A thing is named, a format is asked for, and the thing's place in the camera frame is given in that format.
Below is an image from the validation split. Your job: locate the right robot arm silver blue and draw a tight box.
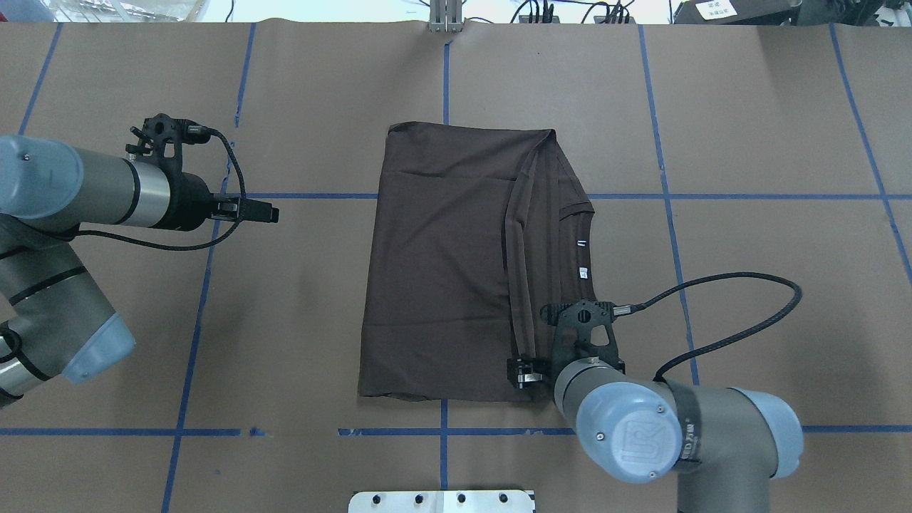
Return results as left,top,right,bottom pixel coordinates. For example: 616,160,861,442
507,300,804,512

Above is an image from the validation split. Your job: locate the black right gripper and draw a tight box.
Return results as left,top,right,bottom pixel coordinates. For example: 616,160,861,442
506,300,626,389

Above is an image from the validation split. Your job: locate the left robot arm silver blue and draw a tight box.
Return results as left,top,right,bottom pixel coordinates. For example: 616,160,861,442
1,113,280,407

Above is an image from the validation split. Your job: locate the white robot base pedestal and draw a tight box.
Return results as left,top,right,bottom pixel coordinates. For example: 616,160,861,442
348,489,537,512

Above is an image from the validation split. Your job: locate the dark brown t-shirt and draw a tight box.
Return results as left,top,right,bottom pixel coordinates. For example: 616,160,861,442
358,121,597,403

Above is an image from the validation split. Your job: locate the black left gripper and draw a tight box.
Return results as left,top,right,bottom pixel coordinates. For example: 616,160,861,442
125,113,280,232

